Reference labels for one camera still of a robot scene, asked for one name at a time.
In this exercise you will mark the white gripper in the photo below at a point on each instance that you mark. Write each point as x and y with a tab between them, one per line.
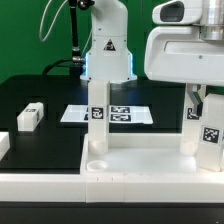
177	54

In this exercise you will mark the white desk top tray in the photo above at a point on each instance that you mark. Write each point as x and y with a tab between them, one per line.
139	153

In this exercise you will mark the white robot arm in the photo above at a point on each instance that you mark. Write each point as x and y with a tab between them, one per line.
109	58

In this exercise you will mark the fiducial marker sheet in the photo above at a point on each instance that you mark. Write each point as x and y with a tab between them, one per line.
117	114

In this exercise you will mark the white left fence block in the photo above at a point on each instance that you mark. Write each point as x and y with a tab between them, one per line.
4	144

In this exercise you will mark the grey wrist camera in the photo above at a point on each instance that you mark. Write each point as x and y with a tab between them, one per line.
178	12

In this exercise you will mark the white front fence wall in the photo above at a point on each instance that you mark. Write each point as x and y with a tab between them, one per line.
180	188

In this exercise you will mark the black camera stand pole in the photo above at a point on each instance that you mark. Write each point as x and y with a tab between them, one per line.
76	69

